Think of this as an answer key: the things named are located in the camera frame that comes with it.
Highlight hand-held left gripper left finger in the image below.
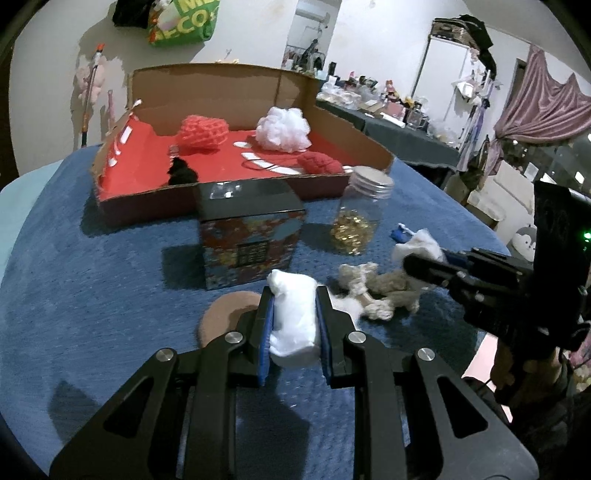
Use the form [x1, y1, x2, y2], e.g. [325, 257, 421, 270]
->
[48, 286, 278, 480]

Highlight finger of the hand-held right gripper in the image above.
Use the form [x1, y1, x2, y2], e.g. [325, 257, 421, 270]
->
[403, 251, 467, 292]
[443, 248, 533, 274]

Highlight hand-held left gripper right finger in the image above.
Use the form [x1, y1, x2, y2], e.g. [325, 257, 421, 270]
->
[314, 285, 541, 480]

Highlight white cloth with blue clip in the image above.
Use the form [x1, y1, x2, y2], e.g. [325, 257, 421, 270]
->
[392, 229, 448, 266]

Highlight white cotton roll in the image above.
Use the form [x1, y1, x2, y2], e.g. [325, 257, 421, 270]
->
[267, 269, 322, 368]

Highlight cream crochet cloth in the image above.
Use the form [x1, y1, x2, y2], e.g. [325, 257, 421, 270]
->
[338, 262, 428, 321]

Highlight brown round powder puff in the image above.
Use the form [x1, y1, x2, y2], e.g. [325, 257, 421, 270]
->
[199, 292, 263, 348]

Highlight black fuzzy scrunchie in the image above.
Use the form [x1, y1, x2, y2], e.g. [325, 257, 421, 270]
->
[167, 157, 200, 186]

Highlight white mesh bath loofah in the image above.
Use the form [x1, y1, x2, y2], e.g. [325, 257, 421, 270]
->
[255, 106, 311, 152]

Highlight coral foam net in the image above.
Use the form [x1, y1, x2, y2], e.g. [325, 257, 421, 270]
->
[179, 115, 229, 149]

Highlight cardboard box red inside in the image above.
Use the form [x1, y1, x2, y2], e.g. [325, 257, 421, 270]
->
[91, 64, 395, 228]

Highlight person's right forearm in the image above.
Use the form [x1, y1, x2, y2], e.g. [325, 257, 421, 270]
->
[503, 323, 591, 480]

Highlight person's right hand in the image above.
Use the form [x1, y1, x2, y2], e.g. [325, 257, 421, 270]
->
[490, 342, 526, 394]

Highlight grey white plush toy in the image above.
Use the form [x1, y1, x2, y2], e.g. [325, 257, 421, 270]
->
[510, 226, 539, 256]

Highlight white storage box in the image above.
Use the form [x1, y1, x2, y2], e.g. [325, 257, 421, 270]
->
[466, 164, 536, 229]

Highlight glass jar with gold clips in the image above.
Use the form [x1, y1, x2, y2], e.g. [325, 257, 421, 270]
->
[330, 166, 395, 254]

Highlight pink cloth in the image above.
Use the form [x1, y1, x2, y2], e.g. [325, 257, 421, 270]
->
[464, 332, 502, 379]

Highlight dark patterned tin box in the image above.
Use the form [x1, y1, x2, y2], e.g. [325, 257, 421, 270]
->
[194, 179, 306, 291]

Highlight table with dark green cloth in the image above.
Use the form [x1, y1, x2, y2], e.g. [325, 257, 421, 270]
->
[316, 99, 462, 169]

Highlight hanging clothes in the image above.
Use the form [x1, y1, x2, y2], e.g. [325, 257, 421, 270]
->
[455, 69, 502, 155]

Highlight pink curtain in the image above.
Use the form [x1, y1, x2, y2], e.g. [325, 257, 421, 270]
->
[485, 44, 591, 176]

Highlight clutter of cosmetics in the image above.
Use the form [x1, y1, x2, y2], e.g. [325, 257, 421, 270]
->
[318, 60, 458, 139]

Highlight white wardrobe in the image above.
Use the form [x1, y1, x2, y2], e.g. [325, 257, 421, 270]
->
[413, 37, 490, 134]

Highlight dark case on wardrobe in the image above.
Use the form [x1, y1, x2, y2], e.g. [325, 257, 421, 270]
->
[429, 16, 491, 48]

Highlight light blue bed sheet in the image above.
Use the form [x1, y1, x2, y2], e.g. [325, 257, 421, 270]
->
[0, 164, 63, 287]

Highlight orange tipped stick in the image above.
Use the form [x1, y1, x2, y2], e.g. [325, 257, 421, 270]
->
[82, 44, 107, 148]

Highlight pink plush toy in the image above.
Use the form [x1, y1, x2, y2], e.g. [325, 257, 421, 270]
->
[75, 55, 105, 106]

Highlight green tote bag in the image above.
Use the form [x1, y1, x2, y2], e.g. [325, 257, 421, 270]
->
[147, 0, 219, 48]

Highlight black bag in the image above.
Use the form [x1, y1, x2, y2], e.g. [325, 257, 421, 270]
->
[112, 0, 158, 27]

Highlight wall mirror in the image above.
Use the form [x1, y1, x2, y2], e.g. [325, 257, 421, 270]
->
[281, 0, 343, 77]

